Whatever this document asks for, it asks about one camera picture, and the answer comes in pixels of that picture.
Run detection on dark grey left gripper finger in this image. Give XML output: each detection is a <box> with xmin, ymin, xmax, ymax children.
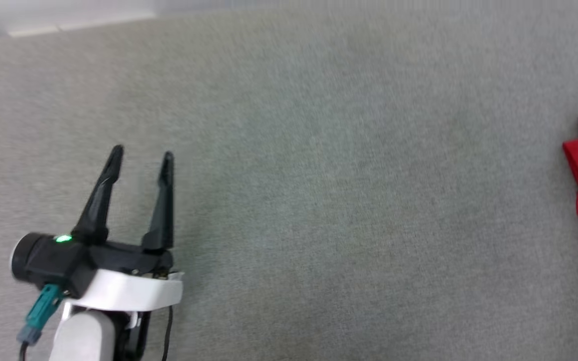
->
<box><xmin>141</xmin><ymin>150</ymin><xmax>176</xmax><ymax>252</ymax></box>
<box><xmin>71</xmin><ymin>144</ymin><xmax>125</xmax><ymax>246</ymax></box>

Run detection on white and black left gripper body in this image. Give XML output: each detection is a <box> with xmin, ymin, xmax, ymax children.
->
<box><xmin>62</xmin><ymin>240</ymin><xmax>185</xmax><ymax>312</ymax></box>

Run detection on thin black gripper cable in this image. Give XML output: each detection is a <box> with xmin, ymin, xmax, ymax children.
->
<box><xmin>161</xmin><ymin>305</ymin><xmax>175</xmax><ymax>361</ymax></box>

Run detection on teal cable connector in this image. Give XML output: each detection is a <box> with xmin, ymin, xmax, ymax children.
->
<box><xmin>17</xmin><ymin>284</ymin><xmax>65</xmax><ymax>346</ymax></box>

